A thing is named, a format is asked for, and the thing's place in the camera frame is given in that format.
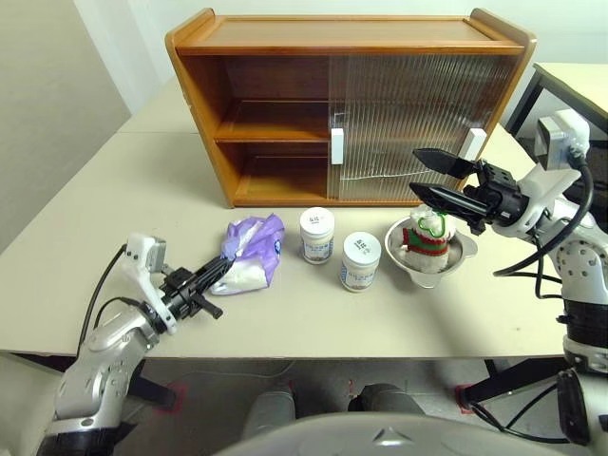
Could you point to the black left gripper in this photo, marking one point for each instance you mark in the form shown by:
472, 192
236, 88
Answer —
183, 297

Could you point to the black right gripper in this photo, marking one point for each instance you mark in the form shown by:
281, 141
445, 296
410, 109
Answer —
499, 199

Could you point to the purple tissue pack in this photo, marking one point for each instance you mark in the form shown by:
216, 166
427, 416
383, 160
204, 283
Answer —
256, 247

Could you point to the ribbed glass sliding door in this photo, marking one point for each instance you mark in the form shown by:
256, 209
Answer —
427, 95
380, 119

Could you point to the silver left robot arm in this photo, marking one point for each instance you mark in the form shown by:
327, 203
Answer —
104, 351

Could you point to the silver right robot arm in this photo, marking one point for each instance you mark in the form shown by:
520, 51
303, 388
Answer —
582, 256

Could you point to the white plush snowman toy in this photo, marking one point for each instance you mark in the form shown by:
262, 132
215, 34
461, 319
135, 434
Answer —
427, 252

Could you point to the brown wooden cabinet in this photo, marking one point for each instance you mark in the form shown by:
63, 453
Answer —
332, 31

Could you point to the small metal bowl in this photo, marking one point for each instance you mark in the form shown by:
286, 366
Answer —
427, 278

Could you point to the white bottle with label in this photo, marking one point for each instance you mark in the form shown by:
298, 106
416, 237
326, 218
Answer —
360, 266
317, 237

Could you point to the black framed side table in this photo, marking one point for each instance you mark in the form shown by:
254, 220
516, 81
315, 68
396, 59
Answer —
525, 102

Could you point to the black table leg brace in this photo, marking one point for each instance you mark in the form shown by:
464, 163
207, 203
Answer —
152, 390
513, 380

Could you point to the silver robot torso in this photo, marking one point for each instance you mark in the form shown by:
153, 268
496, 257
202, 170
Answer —
389, 442

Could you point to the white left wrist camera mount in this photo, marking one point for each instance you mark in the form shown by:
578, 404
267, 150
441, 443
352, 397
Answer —
140, 266

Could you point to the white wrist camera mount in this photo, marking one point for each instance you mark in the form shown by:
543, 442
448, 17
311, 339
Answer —
551, 183
140, 266

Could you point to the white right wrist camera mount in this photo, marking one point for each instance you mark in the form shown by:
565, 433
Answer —
551, 183

